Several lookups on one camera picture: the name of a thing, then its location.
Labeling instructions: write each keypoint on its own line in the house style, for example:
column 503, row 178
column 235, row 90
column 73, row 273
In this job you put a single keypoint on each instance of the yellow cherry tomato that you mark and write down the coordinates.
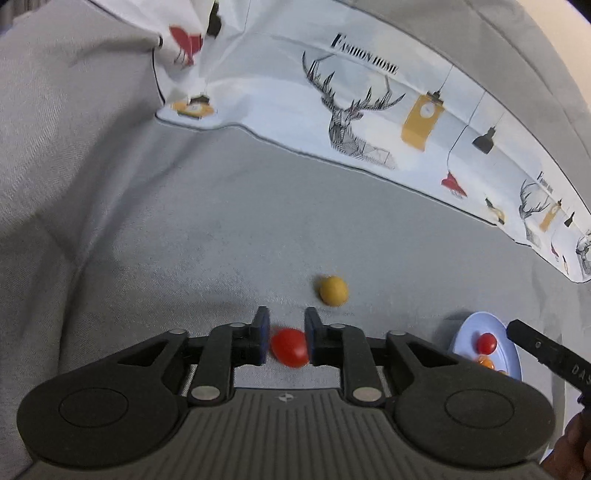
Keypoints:
column 333, row 290

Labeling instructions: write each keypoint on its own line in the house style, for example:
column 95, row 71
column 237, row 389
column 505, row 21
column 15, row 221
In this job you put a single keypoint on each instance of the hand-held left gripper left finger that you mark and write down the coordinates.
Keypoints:
column 264, row 334

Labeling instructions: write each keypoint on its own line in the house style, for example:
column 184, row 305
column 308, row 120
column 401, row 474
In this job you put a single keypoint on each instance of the white deer printed blanket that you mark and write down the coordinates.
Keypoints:
column 369, row 115

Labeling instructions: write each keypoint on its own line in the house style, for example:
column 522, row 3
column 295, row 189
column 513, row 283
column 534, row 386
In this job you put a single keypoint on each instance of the grey bed sheet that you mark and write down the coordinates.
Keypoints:
column 161, row 230

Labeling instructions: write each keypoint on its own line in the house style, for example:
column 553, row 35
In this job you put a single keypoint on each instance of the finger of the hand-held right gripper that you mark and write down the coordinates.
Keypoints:
column 531, row 340

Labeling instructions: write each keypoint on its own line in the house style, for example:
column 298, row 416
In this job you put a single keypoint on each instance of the red cherry tomato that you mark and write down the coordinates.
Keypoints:
column 486, row 343
column 290, row 347

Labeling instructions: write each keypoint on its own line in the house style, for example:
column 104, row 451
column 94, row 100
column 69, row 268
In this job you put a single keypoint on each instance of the blue plate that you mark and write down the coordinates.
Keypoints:
column 485, row 330

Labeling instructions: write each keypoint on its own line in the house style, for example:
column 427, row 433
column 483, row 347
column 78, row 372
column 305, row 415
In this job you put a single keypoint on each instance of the orange cherry tomato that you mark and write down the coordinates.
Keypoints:
column 484, row 361

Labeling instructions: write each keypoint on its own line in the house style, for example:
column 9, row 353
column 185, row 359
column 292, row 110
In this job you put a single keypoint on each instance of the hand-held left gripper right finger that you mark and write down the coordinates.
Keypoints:
column 310, row 337

